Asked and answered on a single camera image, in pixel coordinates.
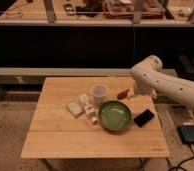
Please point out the black phone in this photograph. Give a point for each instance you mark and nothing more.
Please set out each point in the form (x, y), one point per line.
(143, 118)

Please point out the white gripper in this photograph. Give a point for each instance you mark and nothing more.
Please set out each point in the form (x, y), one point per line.
(142, 88)

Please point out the wooden workbench in background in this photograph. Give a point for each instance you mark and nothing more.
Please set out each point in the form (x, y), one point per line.
(64, 13)

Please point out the dark blue box on floor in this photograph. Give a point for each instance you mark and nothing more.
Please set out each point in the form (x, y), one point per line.
(186, 133)

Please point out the red tray on workbench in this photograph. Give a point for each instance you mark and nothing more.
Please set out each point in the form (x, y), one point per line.
(151, 9)

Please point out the green bowl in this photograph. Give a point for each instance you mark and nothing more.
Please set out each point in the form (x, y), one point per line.
(114, 116)

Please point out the white rectangular packet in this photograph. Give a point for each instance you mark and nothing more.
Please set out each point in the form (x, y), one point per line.
(75, 109)

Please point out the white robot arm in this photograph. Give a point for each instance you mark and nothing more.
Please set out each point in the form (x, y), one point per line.
(148, 77)

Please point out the white tube bottle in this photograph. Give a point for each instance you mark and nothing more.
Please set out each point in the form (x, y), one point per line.
(88, 108)

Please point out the translucent plastic cup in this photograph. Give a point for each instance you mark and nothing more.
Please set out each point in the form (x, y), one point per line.
(99, 92)

